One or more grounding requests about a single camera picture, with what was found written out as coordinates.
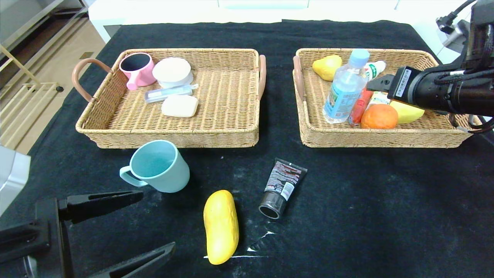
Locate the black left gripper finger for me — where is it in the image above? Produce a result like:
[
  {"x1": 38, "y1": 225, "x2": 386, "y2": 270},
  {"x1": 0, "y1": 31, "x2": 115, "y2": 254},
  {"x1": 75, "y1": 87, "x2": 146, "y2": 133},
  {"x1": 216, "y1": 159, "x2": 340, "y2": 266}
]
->
[
  {"x1": 58, "y1": 190, "x2": 144, "y2": 224},
  {"x1": 87, "y1": 241, "x2": 176, "y2": 278}
]

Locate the orange fruit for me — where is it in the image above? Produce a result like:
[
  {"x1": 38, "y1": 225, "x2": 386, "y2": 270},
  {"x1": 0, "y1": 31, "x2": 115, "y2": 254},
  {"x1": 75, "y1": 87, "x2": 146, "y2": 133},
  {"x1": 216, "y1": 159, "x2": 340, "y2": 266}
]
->
[{"x1": 361, "y1": 103, "x2": 399, "y2": 129}]

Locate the white green-label yogurt bottle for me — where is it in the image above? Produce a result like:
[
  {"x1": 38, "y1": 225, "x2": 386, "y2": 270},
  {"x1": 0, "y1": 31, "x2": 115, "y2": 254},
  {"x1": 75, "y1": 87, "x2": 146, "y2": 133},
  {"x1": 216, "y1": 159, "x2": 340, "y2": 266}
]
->
[{"x1": 365, "y1": 61, "x2": 386, "y2": 81}]

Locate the black right camera cable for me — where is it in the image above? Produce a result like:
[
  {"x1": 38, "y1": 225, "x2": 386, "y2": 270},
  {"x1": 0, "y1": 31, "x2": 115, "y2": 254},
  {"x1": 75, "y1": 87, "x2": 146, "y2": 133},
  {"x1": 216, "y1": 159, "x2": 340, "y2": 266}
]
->
[{"x1": 436, "y1": 0, "x2": 477, "y2": 35}]

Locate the orange sausage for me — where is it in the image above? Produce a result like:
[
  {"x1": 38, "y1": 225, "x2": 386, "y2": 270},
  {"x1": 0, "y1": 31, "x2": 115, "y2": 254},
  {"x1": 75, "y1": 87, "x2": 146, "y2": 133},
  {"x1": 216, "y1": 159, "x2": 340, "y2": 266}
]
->
[{"x1": 349, "y1": 88, "x2": 375, "y2": 127}]

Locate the pink cup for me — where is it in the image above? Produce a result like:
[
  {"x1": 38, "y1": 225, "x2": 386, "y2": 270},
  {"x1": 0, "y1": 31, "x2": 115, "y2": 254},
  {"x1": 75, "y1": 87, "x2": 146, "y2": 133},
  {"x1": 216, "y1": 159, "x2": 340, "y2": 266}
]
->
[{"x1": 119, "y1": 53, "x2": 157, "y2": 91}]

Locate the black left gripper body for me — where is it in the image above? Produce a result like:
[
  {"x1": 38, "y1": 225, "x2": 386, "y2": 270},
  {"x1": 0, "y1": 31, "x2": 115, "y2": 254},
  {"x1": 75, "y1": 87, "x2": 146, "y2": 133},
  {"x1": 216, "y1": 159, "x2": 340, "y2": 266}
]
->
[{"x1": 0, "y1": 197, "x2": 74, "y2": 278}]

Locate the black tablecloth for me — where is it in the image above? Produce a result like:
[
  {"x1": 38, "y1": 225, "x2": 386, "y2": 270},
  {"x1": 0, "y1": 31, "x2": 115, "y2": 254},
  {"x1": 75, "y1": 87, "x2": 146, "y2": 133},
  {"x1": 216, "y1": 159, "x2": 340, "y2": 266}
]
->
[{"x1": 0, "y1": 20, "x2": 494, "y2": 278}]

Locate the gold metal rack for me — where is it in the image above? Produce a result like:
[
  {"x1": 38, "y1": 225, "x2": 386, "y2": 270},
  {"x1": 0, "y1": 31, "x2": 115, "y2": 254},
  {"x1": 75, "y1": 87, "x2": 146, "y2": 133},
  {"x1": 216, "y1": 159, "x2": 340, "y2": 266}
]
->
[{"x1": 0, "y1": 44, "x2": 64, "y2": 153}]

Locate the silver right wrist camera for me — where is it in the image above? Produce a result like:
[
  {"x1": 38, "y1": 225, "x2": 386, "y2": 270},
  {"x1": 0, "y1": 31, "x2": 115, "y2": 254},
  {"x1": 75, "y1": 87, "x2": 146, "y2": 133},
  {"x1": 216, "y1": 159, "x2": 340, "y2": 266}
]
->
[{"x1": 450, "y1": 21, "x2": 469, "y2": 43}]

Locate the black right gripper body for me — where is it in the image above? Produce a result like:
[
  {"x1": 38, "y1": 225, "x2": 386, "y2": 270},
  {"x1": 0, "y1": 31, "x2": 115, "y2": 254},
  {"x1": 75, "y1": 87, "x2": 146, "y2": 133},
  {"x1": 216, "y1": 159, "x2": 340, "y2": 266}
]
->
[{"x1": 387, "y1": 66, "x2": 453, "y2": 113}]

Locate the grey toothpaste tube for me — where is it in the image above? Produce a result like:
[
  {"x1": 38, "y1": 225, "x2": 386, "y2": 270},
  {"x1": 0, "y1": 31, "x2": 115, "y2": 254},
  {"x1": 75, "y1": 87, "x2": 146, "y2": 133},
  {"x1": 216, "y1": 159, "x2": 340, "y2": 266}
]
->
[{"x1": 145, "y1": 84, "x2": 199, "y2": 104}]

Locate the braided right arm cable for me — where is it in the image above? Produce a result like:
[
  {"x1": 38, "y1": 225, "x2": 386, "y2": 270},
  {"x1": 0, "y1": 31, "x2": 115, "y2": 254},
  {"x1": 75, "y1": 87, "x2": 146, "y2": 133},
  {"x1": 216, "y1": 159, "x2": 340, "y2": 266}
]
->
[{"x1": 436, "y1": 69, "x2": 494, "y2": 83}]

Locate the white soap bar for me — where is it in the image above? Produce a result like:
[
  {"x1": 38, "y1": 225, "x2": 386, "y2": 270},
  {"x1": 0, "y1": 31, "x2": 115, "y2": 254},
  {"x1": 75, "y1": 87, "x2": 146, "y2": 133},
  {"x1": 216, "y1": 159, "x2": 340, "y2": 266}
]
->
[{"x1": 161, "y1": 95, "x2": 199, "y2": 118}]

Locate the wicker basket holding toiletries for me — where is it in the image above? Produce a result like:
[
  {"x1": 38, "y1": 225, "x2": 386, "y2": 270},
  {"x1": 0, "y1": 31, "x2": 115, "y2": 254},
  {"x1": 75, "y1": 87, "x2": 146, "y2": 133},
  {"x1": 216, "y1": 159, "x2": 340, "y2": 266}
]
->
[{"x1": 72, "y1": 48, "x2": 267, "y2": 149}]

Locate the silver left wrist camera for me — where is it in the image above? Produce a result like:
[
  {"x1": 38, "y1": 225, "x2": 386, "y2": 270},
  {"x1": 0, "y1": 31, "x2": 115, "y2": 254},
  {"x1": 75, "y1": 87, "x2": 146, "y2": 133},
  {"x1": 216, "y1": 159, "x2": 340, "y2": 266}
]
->
[{"x1": 0, "y1": 145, "x2": 31, "y2": 217}]

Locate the yellow pear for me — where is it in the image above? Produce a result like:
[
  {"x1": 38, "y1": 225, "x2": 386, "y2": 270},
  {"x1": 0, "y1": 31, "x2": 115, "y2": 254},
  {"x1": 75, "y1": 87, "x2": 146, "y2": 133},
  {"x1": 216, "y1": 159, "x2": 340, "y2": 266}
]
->
[{"x1": 312, "y1": 54, "x2": 342, "y2": 81}]

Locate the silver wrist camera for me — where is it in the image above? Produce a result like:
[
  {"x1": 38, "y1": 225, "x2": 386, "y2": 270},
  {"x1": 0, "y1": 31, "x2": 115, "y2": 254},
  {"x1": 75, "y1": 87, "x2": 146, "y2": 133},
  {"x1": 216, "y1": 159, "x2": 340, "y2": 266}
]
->
[
  {"x1": 0, "y1": 145, "x2": 31, "y2": 217},
  {"x1": 450, "y1": 21, "x2": 469, "y2": 43}
]

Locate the yellow lemon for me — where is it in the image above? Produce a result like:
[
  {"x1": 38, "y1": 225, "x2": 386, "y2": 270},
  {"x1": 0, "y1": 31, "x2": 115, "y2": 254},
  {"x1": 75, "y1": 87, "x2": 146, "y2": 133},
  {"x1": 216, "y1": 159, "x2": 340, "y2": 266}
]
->
[{"x1": 390, "y1": 100, "x2": 425, "y2": 124}]

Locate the clear blue-cap water bottle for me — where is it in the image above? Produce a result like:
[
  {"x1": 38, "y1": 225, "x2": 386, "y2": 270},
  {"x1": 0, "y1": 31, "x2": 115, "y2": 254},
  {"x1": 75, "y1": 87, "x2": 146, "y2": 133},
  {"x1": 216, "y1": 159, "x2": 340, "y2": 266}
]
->
[{"x1": 323, "y1": 48, "x2": 371, "y2": 124}]

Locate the white round lidded jar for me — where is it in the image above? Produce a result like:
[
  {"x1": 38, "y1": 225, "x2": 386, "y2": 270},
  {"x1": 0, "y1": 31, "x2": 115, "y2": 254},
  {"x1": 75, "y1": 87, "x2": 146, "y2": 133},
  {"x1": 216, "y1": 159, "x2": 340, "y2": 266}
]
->
[{"x1": 152, "y1": 58, "x2": 193, "y2": 89}]

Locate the teal mug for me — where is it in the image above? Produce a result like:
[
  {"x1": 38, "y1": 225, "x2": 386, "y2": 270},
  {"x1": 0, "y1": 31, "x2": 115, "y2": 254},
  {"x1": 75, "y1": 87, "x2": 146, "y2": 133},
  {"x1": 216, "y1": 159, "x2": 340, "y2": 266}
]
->
[{"x1": 120, "y1": 140, "x2": 190, "y2": 193}]

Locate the gray shelf unit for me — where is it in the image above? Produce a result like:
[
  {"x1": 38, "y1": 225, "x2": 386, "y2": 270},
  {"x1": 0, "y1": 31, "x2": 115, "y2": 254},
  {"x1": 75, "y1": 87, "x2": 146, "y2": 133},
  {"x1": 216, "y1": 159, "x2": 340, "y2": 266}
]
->
[{"x1": 0, "y1": 0, "x2": 90, "y2": 53}]

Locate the long yellow mango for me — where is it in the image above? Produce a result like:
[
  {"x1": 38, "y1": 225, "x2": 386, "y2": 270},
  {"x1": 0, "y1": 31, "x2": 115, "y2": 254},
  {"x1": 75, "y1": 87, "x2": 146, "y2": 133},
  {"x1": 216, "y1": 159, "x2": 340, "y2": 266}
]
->
[{"x1": 203, "y1": 190, "x2": 240, "y2": 265}]

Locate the yellow juice box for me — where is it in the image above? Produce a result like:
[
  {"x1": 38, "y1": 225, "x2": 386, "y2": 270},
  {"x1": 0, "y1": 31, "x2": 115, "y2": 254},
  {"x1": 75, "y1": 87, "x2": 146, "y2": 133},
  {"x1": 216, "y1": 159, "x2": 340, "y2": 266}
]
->
[{"x1": 367, "y1": 92, "x2": 391, "y2": 110}]

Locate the black facial cleanser tube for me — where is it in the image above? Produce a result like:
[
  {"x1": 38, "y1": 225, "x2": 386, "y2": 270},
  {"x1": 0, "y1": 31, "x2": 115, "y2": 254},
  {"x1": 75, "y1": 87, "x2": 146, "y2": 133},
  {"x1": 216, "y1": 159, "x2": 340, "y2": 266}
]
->
[{"x1": 259, "y1": 158, "x2": 308, "y2": 220}]

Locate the wicker basket holding food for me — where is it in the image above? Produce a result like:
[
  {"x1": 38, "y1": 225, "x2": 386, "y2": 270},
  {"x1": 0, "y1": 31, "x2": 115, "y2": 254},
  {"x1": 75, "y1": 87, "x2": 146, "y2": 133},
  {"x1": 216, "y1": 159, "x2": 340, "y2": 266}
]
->
[{"x1": 293, "y1": 48, "x2": 483, "y2": 149}]

